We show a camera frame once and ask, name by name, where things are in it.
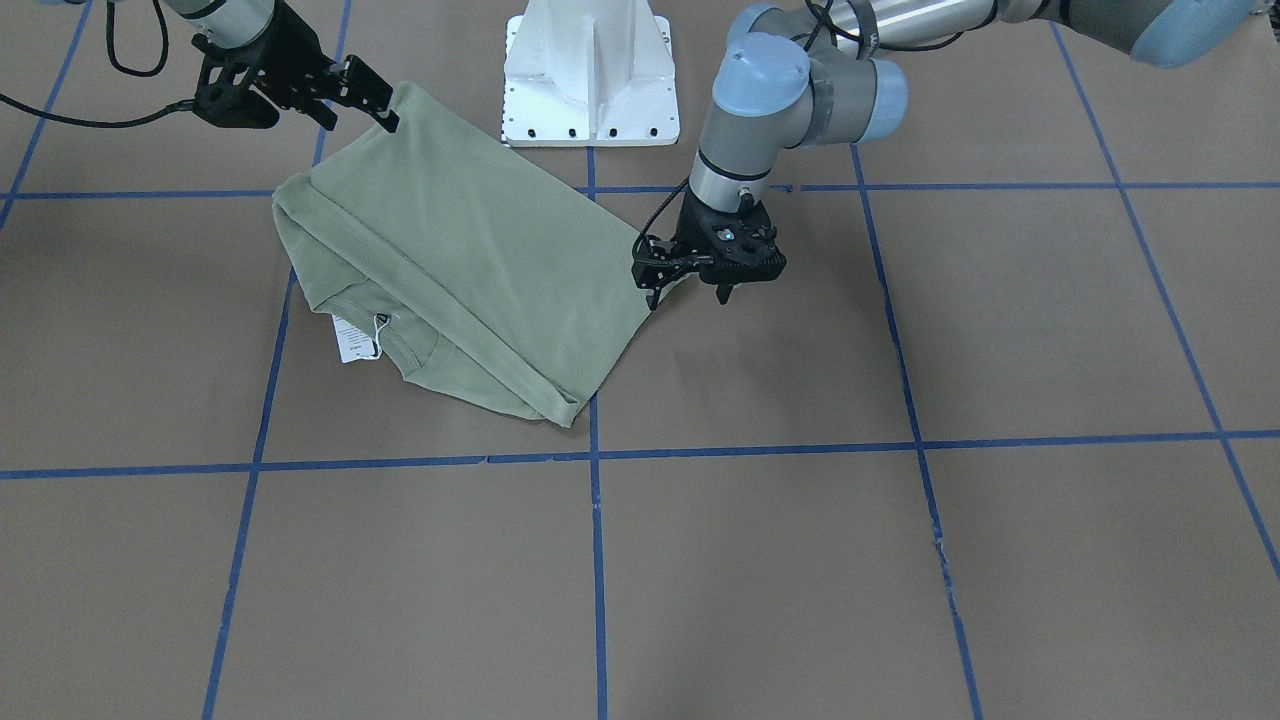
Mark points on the white paper hang tag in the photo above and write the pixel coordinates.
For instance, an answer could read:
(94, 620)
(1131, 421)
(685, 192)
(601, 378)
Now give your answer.
(356, 345)

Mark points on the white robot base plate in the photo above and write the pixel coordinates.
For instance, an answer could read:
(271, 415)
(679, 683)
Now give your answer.
(589, 73)

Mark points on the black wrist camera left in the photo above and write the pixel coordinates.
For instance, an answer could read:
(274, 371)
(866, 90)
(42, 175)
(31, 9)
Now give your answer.
(658, 263)

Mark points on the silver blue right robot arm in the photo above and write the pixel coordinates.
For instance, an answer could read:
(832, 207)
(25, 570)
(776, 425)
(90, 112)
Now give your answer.
(228, 24)

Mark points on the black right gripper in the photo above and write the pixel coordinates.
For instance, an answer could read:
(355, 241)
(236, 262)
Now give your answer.
(282, 58)

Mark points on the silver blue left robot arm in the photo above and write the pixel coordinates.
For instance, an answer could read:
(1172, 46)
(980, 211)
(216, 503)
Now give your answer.
(822, 75)

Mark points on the olive green long-sleeve shirt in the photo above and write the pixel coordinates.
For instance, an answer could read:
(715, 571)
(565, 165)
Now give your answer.
(480, 275)

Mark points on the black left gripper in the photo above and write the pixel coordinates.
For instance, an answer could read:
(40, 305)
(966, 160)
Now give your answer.
(668, 262)

